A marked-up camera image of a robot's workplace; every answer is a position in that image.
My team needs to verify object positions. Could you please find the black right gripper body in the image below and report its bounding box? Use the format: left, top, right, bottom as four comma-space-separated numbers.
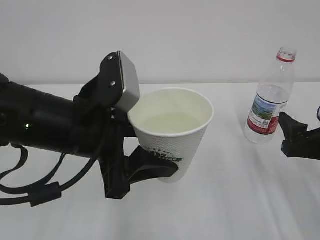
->
281, 137, 320, 160

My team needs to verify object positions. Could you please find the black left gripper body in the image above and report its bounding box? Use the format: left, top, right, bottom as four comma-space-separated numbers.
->
72, 84, 140, 200

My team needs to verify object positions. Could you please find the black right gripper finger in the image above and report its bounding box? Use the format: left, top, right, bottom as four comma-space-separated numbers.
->
279, 112, 320, 144

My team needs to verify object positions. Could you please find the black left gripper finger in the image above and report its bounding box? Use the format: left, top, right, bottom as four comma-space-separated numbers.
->
124, 146, 179, 185

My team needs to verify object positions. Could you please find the clear plastic water bottle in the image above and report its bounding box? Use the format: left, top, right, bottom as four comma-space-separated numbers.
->
244, 46, 297, 144

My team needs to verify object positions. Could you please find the white paper cup green logo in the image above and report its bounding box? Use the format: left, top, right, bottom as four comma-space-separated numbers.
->
128, 87, 215, 184

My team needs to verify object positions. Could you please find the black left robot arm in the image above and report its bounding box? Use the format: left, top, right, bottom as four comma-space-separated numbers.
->
0, 76, 178, 207

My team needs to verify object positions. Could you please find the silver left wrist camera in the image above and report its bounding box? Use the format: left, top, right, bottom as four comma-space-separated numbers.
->
99, 50, 141, 113

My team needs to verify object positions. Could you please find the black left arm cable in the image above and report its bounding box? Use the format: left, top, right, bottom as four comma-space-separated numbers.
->
0, 124, 113, 208

